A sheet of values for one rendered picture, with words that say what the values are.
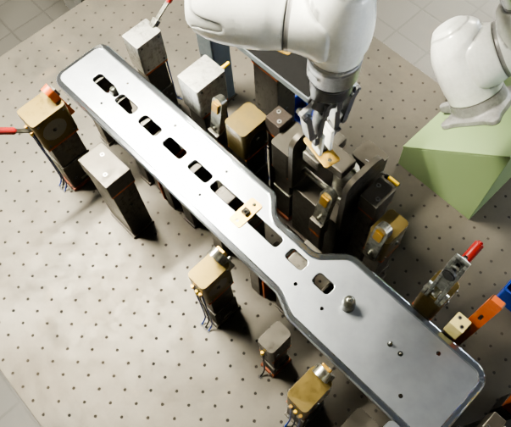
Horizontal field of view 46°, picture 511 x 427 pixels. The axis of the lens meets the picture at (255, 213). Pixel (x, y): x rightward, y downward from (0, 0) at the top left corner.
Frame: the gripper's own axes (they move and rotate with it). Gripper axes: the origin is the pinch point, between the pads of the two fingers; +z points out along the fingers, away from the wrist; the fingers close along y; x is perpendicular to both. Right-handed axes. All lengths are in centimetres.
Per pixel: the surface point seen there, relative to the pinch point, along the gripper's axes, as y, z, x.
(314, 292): 11.9, 32.6, 18.2
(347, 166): -6.2, 13.6, 2.3
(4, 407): 114, 135, -32
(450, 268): -9.0, 12.0, 33.3
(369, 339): 7.9, 32.4, 33.8
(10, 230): 72, 64, -56
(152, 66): 12, 37, -66
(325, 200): -0.9, 23.5, 3.0
